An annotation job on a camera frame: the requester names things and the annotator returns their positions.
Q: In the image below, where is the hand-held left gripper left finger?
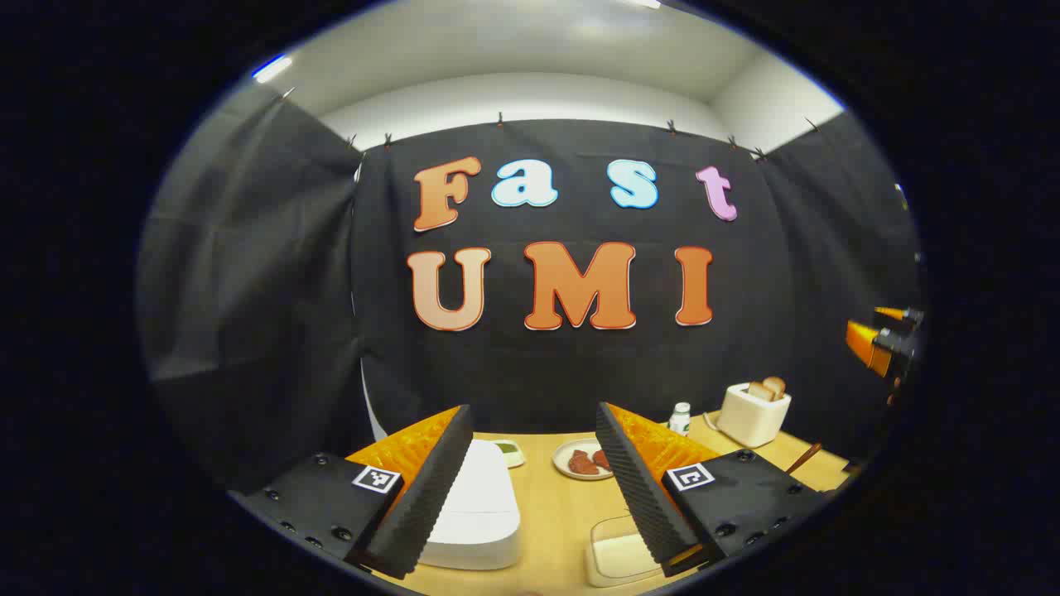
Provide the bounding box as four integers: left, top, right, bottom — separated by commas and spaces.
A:
236, 404, 475, 580

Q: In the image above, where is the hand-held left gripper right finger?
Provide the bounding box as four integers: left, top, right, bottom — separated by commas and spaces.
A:
595, 401, 829, 579

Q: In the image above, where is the white rice cooker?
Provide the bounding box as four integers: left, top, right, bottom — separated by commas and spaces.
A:
418, 439, 523, 572

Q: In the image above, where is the white rice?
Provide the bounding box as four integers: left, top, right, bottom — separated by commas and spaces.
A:
590, 534, 655, 582

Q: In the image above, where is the clear plastic box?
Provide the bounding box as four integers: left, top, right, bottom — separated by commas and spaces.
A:
584, 515, 663, 589

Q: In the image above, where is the white round plate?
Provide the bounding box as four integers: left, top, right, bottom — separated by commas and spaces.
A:
552, 439, 615, 481

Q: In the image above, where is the black backdrop cloth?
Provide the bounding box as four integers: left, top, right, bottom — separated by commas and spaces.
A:
137, 83, 924, 497

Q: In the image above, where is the white toaster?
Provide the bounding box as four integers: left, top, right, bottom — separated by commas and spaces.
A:
716, 382, 792, 449

